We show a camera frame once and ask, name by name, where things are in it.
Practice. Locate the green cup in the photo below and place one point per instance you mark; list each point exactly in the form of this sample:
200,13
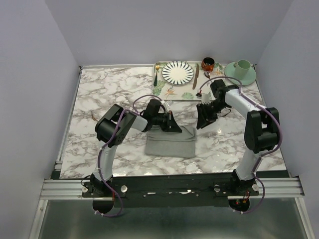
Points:
241,68

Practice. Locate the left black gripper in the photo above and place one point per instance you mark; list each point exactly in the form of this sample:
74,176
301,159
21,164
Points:
170,125

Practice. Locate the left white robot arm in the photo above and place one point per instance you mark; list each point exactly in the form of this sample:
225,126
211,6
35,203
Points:
112,129

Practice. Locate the aluminium frame rail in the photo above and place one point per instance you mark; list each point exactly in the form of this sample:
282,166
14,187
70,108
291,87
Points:
73,189

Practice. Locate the striped white plate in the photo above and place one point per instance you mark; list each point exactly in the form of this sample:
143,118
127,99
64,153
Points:
177,73

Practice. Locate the grey cloth napkin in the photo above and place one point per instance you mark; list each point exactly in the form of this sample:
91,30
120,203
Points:
171,144

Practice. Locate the silver spoon on tray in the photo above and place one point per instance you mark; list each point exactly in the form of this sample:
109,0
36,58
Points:
208,74

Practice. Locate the copper knife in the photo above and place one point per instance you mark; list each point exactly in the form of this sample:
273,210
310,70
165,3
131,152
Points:
195,76

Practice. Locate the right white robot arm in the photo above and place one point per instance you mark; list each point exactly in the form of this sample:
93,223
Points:
262,134

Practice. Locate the orange black mug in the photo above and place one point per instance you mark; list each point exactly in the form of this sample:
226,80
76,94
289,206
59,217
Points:
207,64

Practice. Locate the gold green-handled fork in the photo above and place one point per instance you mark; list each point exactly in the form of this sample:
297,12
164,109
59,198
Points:
157,67

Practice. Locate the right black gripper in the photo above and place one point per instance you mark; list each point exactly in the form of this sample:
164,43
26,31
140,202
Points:
204,119

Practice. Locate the floral serving tray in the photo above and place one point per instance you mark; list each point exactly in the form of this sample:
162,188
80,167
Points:
185,92

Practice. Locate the green saucer plate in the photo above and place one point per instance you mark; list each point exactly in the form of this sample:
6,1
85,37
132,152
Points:
249,78

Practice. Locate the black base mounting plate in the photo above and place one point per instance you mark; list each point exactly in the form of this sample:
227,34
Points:
188,190

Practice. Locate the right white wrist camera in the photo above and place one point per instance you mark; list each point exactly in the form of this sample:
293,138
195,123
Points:
206,98

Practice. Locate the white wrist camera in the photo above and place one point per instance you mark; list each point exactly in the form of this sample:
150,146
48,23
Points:
167,104
206,98

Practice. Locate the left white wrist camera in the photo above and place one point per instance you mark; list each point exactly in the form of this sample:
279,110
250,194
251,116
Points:
167,104

